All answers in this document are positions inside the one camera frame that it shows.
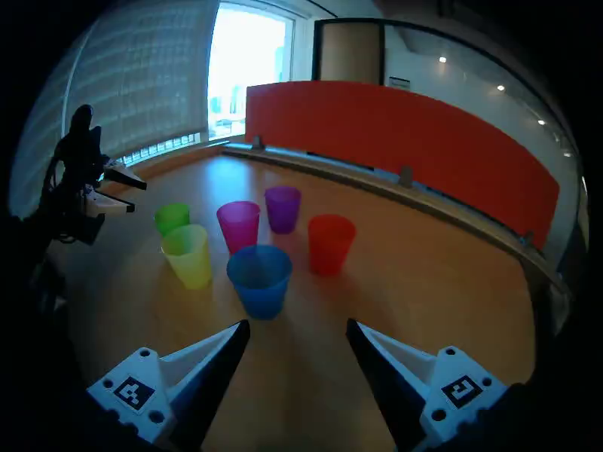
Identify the pink plastic cup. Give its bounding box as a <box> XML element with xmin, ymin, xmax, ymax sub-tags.
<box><xmin>216</xmin><ymin>200</ymin><xmax>262</xmax><ymax>255</ymax></box>

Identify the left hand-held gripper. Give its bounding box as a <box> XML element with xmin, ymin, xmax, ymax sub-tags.
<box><xmin>37</xmin><ymin>104</ymin><xmax>148</xmax><ymax>246</ymax></box>

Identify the red plastic cup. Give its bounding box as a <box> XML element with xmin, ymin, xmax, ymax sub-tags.
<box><xmin>308</xmin><ymin>214</ymin><xmax>357</xmax><ymax>276</ymax></box>

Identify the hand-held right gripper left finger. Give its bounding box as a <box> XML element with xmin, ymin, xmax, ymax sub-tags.
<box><xmin>86</xmin><ymin>319</ymin><xmax>251</xmax><ymax>452</ymax></box>

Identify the blue plastic cup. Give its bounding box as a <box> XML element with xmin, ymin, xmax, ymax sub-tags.
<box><xmin>226</xmin><ymin>244</ymin><xmax>293</xmax><ymax>321</ymax></box>

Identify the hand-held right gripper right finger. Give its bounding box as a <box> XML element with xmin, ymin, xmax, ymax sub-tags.
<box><xmin>346</xmin><ymin>318</ymin><xmax>509</xmax><ymax>452</ymax></box>

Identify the green plastic cup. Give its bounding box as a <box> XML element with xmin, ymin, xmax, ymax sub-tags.
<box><xmin>154</xmin><ymin>203</ymin><xmax>191</xmax><ymax>237</ymax></box>

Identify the red desk screen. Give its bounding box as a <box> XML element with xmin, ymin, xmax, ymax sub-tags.
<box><xmin>221</xmin><ymin>80</ymin><xmax>562</xmax><ymax>264</ymax></box>

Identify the yellow plastic cup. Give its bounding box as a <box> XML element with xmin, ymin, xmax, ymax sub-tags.
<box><xmin>161</xmin><ymin>224</ymin><xmax>213</xmax><ymax>290</ymax></box>

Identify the purple plastic cup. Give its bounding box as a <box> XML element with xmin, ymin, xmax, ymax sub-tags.
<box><xmin>264</xmin><ymin>185</ymin><xmax>302</xmax><ymax>235</ymax></box>

